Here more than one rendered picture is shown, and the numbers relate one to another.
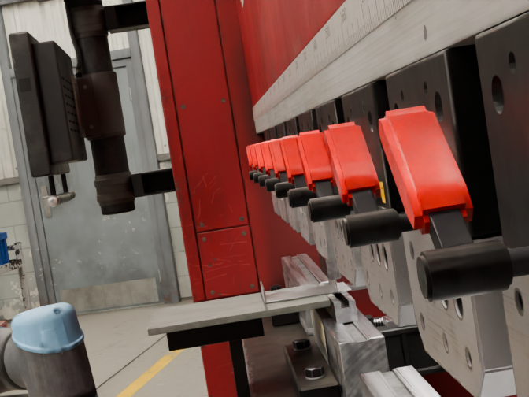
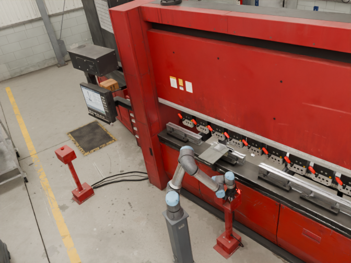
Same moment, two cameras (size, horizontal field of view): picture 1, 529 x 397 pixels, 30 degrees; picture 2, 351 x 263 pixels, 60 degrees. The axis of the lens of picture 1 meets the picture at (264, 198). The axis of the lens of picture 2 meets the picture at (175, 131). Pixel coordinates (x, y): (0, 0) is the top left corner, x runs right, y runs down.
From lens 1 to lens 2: 2.43 m
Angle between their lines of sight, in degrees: 48
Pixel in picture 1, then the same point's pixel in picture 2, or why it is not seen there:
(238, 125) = (155, 101)
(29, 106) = (110, 108)
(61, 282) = not seen: outside the picture
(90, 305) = not seen: outside the picture
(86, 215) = not seen: outside the picture
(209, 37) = (150, 85)
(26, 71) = (108, 100)
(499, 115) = (343, 178)
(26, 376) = (230, 182)
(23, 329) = (231, 178)
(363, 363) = (243, 159)
